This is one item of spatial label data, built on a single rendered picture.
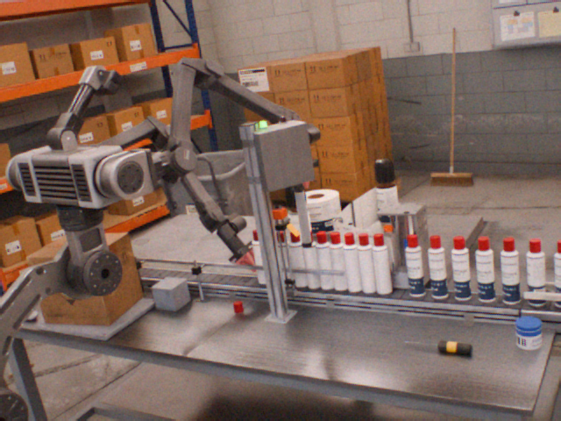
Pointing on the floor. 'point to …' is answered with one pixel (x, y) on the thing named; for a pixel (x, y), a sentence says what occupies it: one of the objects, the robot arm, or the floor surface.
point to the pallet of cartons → (332, 114)
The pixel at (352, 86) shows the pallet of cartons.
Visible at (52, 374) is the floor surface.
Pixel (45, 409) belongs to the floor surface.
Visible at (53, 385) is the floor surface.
